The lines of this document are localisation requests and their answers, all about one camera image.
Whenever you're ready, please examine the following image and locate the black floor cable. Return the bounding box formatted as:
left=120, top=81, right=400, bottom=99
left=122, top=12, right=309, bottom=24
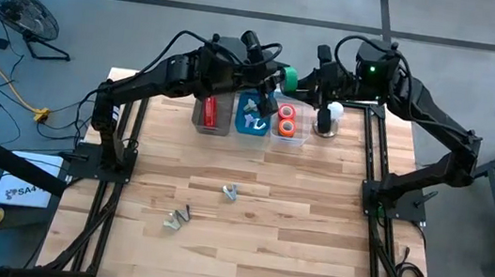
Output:
left=0, top=20, right=108, bottom=152

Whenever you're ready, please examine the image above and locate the smoked grey plastic bin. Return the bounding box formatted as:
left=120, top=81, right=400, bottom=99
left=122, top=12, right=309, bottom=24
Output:
left=189, top=87, right=237, bottom=138

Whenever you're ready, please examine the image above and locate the black aluminium table frame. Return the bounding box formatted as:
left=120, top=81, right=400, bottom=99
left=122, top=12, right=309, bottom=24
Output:
left=34, top=61, right=458, bottom=277

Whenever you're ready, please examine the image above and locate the white cardboard box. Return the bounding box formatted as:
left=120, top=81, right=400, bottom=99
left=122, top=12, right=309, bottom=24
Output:
left=0, top=148, right=66, bottom=212

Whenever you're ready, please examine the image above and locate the coiled black cable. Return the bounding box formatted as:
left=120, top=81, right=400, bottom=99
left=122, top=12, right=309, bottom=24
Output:
left=394, top=244, right=432, bottom=277

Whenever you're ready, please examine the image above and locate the red tape roll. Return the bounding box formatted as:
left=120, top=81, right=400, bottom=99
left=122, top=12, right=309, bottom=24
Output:
left=276, top=101, right=299, bottom=122

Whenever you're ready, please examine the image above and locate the red stapler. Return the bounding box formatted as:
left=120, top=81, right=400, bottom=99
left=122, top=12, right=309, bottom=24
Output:
left=200, top=95, right=222, bottom=130

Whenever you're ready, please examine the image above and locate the green tape roll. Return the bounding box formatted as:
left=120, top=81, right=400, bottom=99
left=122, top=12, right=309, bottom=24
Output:
left=279, top=65, right=301, bottom=97

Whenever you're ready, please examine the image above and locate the black diagonal beam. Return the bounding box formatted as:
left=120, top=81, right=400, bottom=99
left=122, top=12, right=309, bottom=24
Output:
left=0, top=130, right=73, bottom=198

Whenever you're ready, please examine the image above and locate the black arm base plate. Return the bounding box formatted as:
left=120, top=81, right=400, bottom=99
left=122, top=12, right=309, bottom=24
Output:
left=358, top=179, right=432, bottom=223
left=65, top=140, right=139, bottom=186

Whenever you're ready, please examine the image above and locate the clear plastic bin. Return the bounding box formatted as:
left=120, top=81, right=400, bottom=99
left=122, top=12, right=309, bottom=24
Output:
left=267, top=95, right=316, bottom=147

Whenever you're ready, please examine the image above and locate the teal plastic bin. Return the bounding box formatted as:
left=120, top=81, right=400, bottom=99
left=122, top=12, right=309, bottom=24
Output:
left=233, top=88, right=276, bottom=138

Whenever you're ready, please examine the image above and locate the orange tape roll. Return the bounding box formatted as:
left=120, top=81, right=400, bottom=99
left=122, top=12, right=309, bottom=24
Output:
left=276, top=116, right=299, bottom=140

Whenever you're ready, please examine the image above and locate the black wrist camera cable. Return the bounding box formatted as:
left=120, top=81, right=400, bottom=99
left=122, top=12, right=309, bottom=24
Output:
left=139, top=25, right=285, bottom=91
left=332, top=31, right=401, bottom=75

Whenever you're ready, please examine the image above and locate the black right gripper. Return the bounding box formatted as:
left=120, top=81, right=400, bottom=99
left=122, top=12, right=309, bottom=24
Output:
left=292, top=41, right=357, bottom=137

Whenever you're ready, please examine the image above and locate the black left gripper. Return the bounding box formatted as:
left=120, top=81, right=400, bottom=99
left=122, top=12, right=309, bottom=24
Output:
left=231, top=28, right=292, bottom=120

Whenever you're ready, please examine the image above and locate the yellow power cable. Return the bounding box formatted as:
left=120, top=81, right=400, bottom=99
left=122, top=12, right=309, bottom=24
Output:
left=0, top=61, right=56, bottom=124

